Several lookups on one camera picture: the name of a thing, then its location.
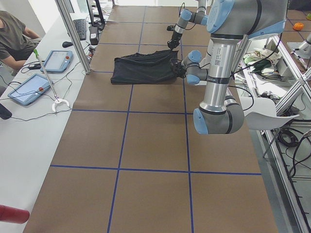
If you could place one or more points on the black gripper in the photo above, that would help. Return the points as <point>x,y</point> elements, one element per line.
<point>175,37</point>
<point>179,68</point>

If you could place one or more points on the black graphic t-shirt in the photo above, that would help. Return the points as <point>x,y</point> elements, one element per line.
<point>144,68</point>

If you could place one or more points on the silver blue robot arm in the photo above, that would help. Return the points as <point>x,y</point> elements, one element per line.
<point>198,18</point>
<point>228,22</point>

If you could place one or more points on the black monitor stand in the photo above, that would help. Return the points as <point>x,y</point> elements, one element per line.
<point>96,20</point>

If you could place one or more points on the black power adapter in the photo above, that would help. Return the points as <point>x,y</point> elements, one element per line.
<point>93,35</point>

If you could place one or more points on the pile of cloth bags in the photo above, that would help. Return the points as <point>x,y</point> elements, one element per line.
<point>262,61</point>

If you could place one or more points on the aluminium side rack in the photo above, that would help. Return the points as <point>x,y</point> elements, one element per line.
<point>295,61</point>

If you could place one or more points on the black keyboard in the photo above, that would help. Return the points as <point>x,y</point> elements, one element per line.
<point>80,26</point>

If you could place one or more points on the white curved sheet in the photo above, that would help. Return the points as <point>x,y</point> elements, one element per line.
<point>262,115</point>

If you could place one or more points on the black computer mouse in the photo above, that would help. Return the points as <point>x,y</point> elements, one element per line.
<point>66,44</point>

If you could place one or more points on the far blue teach pendant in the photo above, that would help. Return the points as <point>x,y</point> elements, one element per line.
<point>58,61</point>

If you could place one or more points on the blue teach pendant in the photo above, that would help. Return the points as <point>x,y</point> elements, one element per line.
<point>30,90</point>
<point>58,61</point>

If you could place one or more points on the white reacher grabber tool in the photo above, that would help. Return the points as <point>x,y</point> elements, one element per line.
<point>57,99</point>

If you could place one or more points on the orange fruit toy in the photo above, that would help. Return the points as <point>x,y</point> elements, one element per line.
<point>299,26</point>

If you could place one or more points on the near blue teach pendant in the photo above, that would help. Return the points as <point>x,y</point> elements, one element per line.
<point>30,90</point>

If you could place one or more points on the seated person in green shirt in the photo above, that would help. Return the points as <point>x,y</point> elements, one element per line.
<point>17,42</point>

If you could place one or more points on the red cylinder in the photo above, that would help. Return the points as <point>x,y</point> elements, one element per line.
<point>13,215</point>

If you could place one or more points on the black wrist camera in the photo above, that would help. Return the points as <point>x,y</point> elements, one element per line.
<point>170,28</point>

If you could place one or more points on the aluminium frame post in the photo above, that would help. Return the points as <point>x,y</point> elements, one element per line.
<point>64,12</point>

